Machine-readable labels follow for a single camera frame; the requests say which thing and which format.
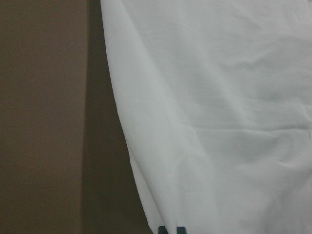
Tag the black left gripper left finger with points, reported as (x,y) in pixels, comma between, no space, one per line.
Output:
(162,230)

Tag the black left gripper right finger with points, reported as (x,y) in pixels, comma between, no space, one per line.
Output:
(181,230)

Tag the white long-sleeve printed shirt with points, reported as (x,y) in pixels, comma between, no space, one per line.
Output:
(215,101)

